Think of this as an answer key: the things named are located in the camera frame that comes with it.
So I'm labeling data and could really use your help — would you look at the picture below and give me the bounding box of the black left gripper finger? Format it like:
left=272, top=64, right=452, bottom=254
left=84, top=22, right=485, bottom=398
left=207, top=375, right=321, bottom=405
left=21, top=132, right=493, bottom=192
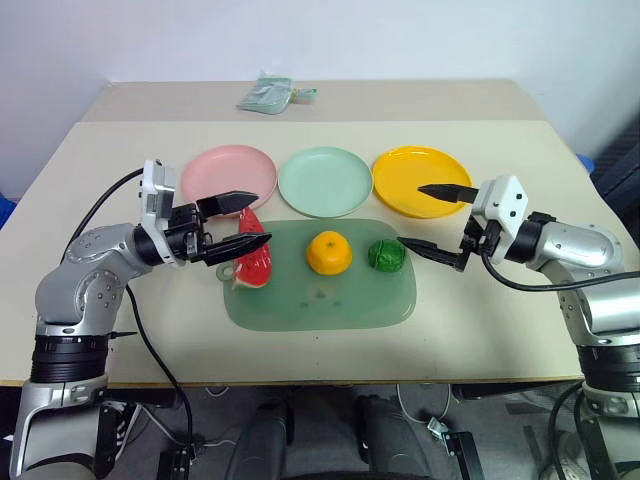
left=195, top=189, right=260, bottom=220
left=202, top=231, right=274, bottom=268

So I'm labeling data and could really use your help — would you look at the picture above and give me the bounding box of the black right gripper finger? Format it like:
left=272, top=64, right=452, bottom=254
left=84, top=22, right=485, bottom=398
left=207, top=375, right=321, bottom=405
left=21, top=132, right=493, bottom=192
left=417, top=182, right=482, bottom=206
left=397, top=237, right=470, bottom=273

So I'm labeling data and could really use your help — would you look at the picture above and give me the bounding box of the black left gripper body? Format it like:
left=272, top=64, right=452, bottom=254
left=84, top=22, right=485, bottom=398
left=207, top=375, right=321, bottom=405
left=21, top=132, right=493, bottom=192
left=164, top=201, right=214, bottom=264

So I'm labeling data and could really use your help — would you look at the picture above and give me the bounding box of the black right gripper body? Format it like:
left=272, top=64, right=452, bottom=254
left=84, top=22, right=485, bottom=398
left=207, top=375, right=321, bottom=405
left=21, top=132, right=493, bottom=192
left=456, top=214, right=502, bottom=272

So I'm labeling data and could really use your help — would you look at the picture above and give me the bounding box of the pink plate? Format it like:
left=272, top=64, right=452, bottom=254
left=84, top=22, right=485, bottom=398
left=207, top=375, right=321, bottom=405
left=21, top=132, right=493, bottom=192
left=180, top=144, right=278, bottom=215

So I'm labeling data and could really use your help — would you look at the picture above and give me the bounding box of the yellow plate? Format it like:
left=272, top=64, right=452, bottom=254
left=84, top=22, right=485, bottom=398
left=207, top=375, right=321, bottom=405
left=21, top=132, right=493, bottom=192
left=372, top=144, right=475, bottom=221

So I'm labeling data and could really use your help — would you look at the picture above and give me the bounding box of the green vegetable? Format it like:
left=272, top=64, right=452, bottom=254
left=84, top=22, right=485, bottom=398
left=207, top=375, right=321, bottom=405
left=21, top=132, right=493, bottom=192
left=367, top=238, right=407, bottom=275

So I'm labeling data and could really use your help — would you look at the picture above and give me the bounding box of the orange fruit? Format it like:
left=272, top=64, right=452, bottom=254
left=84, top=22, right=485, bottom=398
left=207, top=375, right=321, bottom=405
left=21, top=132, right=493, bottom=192
left=305, top=230, right=354, bottom=277

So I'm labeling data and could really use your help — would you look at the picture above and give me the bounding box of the light green plate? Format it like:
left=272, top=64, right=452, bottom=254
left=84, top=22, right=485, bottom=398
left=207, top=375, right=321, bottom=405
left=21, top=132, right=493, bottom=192
left=277, top=145, right=375, bottom=220

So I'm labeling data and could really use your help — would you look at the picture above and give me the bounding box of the red watermelon slice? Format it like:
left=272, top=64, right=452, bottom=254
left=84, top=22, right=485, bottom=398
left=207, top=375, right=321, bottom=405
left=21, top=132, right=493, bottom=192
left=230, top=206, right=274, bottom=291

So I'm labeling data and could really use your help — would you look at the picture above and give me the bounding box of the translucent green cutting board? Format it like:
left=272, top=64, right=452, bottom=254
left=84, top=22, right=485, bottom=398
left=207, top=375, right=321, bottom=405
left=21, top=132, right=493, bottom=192
left=215, top=217, right=419, bottom=333

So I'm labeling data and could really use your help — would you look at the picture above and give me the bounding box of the light green pouch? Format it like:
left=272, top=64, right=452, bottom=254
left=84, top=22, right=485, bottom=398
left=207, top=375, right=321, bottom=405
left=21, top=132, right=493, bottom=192
left=235, top=73, right=297, bottom=116

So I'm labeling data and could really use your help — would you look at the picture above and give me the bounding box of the black chair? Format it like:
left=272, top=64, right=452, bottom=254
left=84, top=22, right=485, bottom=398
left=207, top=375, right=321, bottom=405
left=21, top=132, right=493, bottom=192
left=591, top=116, right=640, bottom=202

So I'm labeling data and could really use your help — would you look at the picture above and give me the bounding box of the silver metal clamp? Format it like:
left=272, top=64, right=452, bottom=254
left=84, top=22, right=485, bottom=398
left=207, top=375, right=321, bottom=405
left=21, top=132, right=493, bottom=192
left=426, top=416, right=450, bottom=442

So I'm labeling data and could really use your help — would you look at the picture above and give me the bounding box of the dark rounded shape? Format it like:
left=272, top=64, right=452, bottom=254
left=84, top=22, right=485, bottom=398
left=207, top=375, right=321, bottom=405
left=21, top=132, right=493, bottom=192
left=231, top=397, right=297, bottom=480
left=351, top=393, right=447, bottom=480

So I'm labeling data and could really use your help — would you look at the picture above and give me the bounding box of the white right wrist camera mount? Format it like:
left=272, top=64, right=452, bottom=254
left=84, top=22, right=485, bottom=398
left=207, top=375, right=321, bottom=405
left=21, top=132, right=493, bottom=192
left=469, top=174, right=530, bottom=264

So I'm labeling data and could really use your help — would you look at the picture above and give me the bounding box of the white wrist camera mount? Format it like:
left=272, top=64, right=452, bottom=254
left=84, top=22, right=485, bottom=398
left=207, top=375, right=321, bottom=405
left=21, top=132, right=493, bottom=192
left=469, top=174, right=530, bottom=264
left=137, top=159, right=179, bottom=262

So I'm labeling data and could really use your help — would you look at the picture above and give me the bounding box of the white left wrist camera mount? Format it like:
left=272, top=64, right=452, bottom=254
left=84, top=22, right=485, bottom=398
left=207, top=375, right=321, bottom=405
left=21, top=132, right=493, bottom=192
left=137, top=159, right=179, bottom=262

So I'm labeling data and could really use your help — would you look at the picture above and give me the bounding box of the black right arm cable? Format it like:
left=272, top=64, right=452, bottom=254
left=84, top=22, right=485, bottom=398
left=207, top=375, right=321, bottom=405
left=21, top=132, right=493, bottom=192
left=481, top=249, right=640, bottom=293

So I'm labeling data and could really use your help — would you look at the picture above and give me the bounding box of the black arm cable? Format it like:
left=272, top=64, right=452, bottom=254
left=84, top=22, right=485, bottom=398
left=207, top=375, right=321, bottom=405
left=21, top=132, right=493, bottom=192
left=59, top=167, right=197, bottom=451
left=481, top=249, right=640, bottom=293

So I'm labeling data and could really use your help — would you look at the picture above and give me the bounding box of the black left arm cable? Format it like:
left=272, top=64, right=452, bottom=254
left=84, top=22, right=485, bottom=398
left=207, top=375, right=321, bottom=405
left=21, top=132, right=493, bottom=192
left=59, top=167, right=197, bottom=451

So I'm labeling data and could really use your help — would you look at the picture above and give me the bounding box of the white floor cable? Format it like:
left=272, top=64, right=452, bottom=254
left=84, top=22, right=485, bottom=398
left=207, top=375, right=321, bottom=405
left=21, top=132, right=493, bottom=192
left=396, top=382, right=454, bottom=426

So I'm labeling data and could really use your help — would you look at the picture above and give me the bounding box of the black table frame leg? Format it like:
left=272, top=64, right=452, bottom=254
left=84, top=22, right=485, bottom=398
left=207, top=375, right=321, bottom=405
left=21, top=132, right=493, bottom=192
left=93, top=387, right=177, bottom=479

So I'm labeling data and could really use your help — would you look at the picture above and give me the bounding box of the black table bracket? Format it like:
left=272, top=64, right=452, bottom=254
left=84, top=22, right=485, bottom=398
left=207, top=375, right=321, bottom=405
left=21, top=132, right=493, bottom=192
left=441, top=430, right=485, bottom=480

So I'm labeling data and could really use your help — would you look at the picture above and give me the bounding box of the black hanging cable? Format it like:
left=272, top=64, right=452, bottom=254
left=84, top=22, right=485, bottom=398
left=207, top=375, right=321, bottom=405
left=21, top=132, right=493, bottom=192
left=546, top=381, right=590, bottom=480

